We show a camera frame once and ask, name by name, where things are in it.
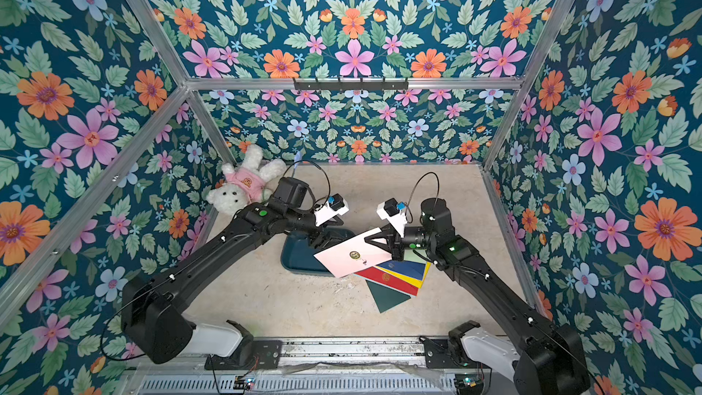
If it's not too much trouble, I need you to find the pink envelope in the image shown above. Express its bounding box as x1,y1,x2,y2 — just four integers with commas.
314,228,391,278

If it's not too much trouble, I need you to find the light green envelope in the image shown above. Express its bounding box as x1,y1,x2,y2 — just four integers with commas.
404,249,429,263

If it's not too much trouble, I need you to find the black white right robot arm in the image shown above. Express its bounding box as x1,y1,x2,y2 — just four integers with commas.
365,197,592,394

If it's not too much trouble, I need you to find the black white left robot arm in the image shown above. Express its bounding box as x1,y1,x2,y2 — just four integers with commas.
121,177,348,364

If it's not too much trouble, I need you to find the dark teal storage box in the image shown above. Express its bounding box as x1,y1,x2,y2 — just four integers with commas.
281,228,352,277

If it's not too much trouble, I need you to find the dark blue envelope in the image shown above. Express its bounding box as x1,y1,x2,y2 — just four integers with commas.
375,259,428,282

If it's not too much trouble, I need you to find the red envelope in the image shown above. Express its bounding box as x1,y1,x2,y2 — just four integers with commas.
356,267,419,296

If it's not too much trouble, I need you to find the yellow envelope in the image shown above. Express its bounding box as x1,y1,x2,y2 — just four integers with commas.
377,262,433,290

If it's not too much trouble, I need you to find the dark green envelope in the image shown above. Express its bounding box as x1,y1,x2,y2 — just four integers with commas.
367,281,411,314

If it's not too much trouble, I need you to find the white teddy bear pink shirt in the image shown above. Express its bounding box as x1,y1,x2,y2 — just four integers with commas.
206,144,286,216

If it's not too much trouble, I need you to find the right green circuit board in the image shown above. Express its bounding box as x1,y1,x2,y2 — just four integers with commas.
453,374,484,395

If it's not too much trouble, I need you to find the green circuit board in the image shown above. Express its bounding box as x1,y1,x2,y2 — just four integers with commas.
232,376,255,392
453,374,484,395

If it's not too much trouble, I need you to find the left green circuit board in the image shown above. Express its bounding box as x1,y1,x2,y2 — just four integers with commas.
232,376,255,392

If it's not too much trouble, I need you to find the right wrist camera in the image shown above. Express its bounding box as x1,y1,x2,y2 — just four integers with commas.
377,197,409,238

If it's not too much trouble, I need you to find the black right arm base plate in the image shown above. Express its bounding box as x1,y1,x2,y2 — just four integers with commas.
419,336,490,370

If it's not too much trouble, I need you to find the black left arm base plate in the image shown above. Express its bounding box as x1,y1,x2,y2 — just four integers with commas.
205,340,283,371

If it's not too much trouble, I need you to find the aluminium front rail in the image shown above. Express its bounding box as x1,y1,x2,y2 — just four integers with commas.
117,336,520,394

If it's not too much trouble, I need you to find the metal hook rail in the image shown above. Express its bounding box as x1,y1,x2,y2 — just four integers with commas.
292,78,410,93

